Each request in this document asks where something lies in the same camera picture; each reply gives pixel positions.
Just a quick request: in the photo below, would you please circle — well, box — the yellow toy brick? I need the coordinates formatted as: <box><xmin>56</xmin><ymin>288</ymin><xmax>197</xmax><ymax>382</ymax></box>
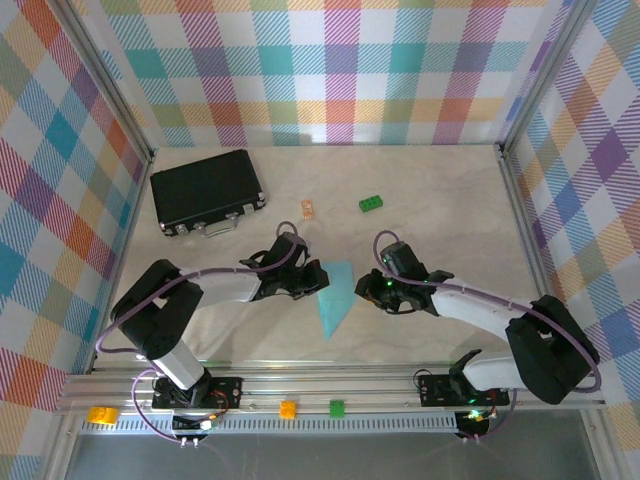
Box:
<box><xmin>87</xmin><ymin>406</ymin><xmax>120</xmax><ymax>427</ymax></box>

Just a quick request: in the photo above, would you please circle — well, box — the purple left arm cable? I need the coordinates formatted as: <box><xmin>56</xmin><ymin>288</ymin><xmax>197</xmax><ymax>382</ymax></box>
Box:
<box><xmin>94</xmin><ymin>221</ymin><xmax>312</xmax><ymax>449</ymax></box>

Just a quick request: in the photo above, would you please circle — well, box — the small circuit board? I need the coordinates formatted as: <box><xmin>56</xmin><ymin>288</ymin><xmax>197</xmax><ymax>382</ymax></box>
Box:
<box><xmin>171</xmin><ymin>412</ymin><xmax>225</xmax><ymax>437</ymax></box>
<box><xmin>457</xmin><ymin>407</ymin><xmax>495</xmax><ymax>435</ymax></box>

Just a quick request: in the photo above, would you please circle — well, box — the grey slotted cable duct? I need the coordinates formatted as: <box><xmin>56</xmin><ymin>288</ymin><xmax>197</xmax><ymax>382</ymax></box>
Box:
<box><xmin>79</xmin><ymin>413</ymin><xmax>459</xmax><ymax>437</ymax></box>

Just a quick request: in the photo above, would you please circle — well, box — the light blue paper sheet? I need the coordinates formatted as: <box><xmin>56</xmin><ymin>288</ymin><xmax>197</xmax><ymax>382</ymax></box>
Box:
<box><xmin>315</xmin><ymin>259</ymin><xmax>358</xmax><ymax>343</ymax></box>

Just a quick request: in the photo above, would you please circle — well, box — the black carrying case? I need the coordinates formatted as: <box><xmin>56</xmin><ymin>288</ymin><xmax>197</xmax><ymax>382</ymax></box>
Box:
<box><xmin>149</xmin><ymin>148</ymin><xmax>269</xmax><ymax>240</ymax></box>

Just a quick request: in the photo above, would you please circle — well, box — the aluminium side rail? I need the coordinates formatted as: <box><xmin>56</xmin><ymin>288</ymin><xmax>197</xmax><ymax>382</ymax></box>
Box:
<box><xmin>496</xmin><ymin>144</ymin><xmax>572</xmax><ymax>370</ymax></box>
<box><xmin>87</xmin><ymin>149</ymin><xmax>157</xmax><ymax>375</ymax></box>

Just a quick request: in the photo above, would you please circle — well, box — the aluminium frame post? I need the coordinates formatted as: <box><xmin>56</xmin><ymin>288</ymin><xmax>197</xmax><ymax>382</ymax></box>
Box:
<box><xmin>493</xmin><ymin>0</ymin><xmax>600</xmax><ymax>160</ymax></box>
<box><xmin>52</xmin><ymin>0</ymin><xmax>157</xmax><ymax>162</ymax></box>

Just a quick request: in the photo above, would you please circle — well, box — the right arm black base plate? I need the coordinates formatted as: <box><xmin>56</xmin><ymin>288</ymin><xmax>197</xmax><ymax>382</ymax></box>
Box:
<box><xmin>417</xmin><ymin>372</ymin><xmax>512</xmax><ymax>407</ymax></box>

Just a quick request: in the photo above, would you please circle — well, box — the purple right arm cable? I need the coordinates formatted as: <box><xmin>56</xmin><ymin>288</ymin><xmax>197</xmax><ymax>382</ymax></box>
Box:
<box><xmin>373</xmin><ymin>229</ymin><xmax>602</xmax><ymax>445</ymax></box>

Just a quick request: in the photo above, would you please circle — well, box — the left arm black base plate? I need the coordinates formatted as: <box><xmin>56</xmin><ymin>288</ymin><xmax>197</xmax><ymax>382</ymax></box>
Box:
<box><xmin>151</xmin><ymin>375</ymin><xmax>244</xmax><ymax>411</ymax></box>

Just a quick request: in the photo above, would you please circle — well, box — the wide aluminium base rail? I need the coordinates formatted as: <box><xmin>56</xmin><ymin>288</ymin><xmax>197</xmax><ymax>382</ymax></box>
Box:
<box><xmin>54</xmin><ymin>362</ymin><xmax>609</xmax><ymax>417</ymax></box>

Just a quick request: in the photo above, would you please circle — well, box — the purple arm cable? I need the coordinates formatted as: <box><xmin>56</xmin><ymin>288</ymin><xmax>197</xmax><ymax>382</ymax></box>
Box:
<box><xmin>373</xmin><ymin>229</ymin><xmax>602</xmax><ymax>445</ymax></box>
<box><xmin>94</xmin><ymin>221</ymin><xmax>312</xmax><ymax>449</ymax></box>

